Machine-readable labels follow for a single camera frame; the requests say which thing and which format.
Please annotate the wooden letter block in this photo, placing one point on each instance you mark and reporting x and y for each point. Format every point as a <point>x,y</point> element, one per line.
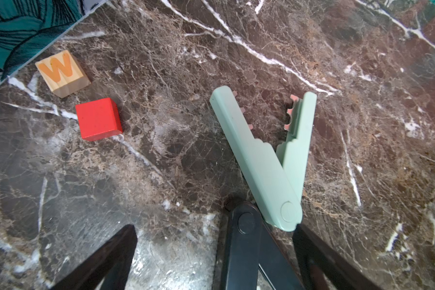
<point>63,74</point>

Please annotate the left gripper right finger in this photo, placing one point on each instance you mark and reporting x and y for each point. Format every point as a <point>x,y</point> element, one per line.
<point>317,262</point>

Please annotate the red cube block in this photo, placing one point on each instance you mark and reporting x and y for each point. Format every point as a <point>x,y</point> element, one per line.
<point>98,119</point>

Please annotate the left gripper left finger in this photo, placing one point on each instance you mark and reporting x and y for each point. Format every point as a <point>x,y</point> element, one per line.
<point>107,268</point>

